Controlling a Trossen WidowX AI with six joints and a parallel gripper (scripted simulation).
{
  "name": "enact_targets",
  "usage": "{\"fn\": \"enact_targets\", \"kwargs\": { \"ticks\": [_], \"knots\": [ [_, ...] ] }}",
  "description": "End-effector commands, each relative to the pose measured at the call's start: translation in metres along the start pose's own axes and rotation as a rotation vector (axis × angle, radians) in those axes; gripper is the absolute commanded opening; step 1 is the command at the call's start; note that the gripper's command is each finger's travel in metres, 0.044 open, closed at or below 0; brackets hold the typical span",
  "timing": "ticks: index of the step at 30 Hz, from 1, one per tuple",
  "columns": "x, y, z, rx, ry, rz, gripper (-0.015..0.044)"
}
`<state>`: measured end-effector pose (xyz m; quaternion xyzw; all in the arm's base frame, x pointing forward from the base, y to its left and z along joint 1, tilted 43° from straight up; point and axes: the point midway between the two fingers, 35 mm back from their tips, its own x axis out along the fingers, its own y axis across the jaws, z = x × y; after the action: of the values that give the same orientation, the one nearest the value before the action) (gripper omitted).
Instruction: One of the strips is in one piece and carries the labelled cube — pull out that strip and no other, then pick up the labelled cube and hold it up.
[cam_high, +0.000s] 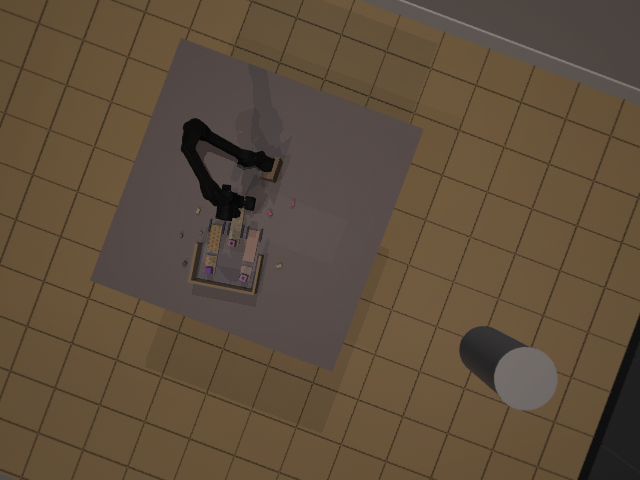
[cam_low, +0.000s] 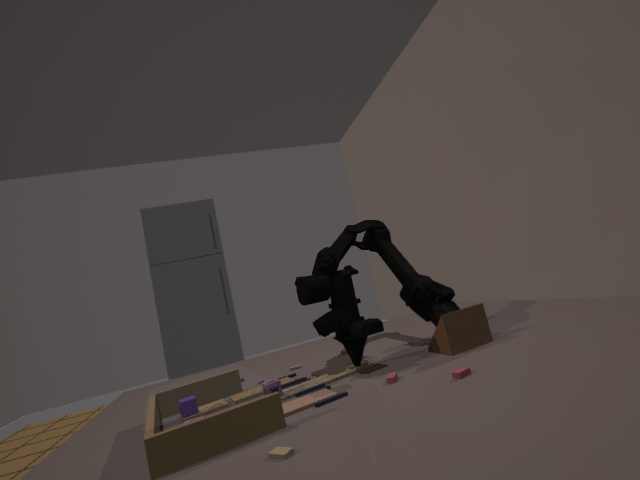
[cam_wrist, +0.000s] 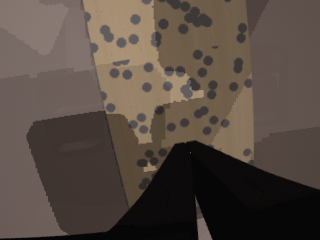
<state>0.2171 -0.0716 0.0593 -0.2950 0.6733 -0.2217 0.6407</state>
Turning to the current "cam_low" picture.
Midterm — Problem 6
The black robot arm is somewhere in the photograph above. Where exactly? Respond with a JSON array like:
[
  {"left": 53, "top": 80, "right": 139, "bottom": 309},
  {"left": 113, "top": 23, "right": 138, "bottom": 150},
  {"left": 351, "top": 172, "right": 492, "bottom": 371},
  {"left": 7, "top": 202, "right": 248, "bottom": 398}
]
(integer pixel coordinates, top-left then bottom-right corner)
[{"left": 295, "top": 220, "right": 461, "bottom": 337}]

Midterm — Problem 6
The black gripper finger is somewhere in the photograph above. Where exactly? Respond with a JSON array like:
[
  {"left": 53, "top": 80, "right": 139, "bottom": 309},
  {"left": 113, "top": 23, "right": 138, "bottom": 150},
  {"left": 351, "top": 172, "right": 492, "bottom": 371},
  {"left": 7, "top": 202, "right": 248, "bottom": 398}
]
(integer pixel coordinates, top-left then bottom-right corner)
[
  {"left": 334, "top": 335, "right": 356, "bottom": 366},
  {"left": 342, "top": 336, "right": 368, "bottom": 366}
]

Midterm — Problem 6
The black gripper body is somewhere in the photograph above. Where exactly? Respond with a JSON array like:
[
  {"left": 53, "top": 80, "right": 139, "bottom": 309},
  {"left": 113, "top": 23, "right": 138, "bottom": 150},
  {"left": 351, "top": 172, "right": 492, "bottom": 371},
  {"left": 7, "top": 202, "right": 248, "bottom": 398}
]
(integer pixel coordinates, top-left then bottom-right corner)
[{"left": 329, "top": 295, "right": 384, "bottom": 338}]

